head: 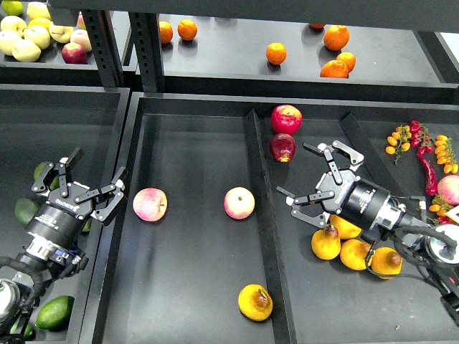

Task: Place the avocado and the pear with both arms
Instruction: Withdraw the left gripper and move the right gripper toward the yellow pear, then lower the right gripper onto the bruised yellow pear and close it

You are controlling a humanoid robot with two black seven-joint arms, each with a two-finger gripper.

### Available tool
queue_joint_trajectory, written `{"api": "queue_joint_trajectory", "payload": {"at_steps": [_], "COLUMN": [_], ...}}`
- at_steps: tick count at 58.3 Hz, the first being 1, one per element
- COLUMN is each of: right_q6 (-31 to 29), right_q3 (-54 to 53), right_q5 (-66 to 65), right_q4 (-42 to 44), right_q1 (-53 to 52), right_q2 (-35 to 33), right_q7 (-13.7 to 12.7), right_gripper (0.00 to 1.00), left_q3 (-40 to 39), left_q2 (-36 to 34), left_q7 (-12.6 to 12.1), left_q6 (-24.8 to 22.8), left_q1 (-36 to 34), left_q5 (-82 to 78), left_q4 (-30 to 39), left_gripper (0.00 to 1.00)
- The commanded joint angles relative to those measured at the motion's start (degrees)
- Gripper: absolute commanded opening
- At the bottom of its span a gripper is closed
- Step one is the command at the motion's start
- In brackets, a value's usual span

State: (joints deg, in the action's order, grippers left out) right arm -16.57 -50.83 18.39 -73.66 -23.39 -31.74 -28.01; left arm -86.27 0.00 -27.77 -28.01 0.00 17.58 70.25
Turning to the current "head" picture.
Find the pink apple centre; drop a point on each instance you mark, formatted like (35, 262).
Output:
(239, 203)

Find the black tray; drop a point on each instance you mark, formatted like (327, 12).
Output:
(177, 280)
(44, 123)

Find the orange on shelf centre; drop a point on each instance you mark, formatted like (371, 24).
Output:
(276, 53)

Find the orange on shelf left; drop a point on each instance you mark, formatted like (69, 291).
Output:
(187, 29)

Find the orange behind post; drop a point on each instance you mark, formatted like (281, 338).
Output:
(166, 32)

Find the red apple on shelf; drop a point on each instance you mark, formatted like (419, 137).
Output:
(74, 53)

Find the pink apple right edge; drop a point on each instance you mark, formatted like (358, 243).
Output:
(447, 189)

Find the black left tray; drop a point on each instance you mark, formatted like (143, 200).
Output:
(44, 123)

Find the pale yellow apple front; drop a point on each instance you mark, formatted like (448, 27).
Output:
(25, 50)

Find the pink apple left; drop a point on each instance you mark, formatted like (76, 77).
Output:
(150, 204)

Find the black centre tray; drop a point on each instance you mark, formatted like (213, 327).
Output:
(177, 280)

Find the dark red apple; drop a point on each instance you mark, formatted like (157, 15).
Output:
(283, 147)

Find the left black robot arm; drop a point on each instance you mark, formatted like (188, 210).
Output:
(53, 253)

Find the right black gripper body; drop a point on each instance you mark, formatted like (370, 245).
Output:
(358, 201)

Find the yellow pear with stem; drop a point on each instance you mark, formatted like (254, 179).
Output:
(326, 243)

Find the red chili pepper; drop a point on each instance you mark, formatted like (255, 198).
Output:
(430, 174)

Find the dark green avocado left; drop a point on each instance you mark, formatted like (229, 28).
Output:
(24, 210)

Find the black shelf post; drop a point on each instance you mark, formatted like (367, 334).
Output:
(147, 41)

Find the orange at shelf front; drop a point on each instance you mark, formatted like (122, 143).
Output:
(335, 69)

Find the bright red apple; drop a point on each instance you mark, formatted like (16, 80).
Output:
(286, 119)

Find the small orange on shelf right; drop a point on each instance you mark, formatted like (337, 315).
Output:
(348, 59)

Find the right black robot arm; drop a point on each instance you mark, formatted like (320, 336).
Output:
(432, 249)

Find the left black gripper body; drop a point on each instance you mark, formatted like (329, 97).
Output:
(61, 219)

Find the yellow pear with brown spot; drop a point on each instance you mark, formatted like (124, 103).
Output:
(255, 303)

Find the pink apple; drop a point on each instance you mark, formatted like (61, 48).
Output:
(239, 203)
(150, 204)

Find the large orange on shelf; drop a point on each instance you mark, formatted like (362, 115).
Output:
(336, 37)

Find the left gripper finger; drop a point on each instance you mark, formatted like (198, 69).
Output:
(60, 170)
(103, 204)

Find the yellow cherry tomato bunch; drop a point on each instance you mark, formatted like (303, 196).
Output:
(445, 154)

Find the orange cherry tomato bunch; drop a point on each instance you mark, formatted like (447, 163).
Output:
(398, 142)

